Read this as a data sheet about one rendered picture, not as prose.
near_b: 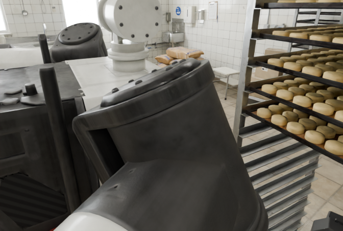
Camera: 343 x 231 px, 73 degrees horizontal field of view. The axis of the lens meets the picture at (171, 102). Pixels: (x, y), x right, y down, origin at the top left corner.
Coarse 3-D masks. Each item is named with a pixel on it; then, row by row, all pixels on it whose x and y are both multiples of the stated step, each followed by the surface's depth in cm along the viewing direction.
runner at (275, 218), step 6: (306, 198) 140; (294, 204) 135; (300, 204) 138; (306, 204) 138; (282, 210) 130; (288, 210) 134; (294, 210) 134; (276, 216) 129; (282, 216) 130; (270, 222) 126; (276, 222) 126
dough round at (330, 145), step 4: (328, 140) 65; (332, 140) 65; (328, 144) 63; (332, 144) 63; (336, 144) 63; (340, 144) 63; (328, 148) 62; (332, 148) 61; (336, 148) 61; (340, 148) 61; (332, 152) 62; (336, 152) 61; (340, 152) 61
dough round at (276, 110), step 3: (270, 105) 87; (273, 105) 87; (276, 105) 87; (270, 108) 85; (273, 108) 84; (276, 108) 84; (279, 108) 84; (282, 108) 84; (273, 111) 84; (276, 111) 83; (279, 111) 83; (282, 111) 84
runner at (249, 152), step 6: (264, 138) 98; (270, 138) 100; (276, 138) 102; (282, 138) 103; (288, 138) 103; (252, 144) 95; (258, 144) 97; (264, 144) 99; (270, 144) 99; (276, 144) 99; (240, 150) 93; (246, 150) 95; (252, 150) 95; (258, 150) 95
